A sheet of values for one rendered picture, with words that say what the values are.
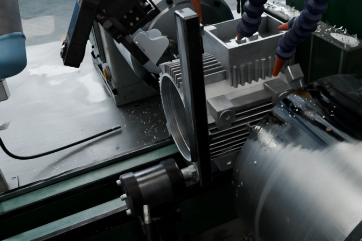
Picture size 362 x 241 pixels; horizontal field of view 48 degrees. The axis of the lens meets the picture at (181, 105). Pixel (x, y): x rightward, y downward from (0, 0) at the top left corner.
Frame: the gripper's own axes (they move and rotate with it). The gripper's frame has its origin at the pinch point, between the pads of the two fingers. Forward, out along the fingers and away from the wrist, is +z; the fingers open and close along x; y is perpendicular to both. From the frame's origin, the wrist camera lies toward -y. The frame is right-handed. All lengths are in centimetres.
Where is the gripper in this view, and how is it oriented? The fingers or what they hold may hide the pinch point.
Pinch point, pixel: (152, 70)
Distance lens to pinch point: 70.2
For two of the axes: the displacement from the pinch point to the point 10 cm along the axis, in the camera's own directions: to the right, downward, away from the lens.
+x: -3.8, -4.7, 8.0
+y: 7.4, -6.7, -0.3
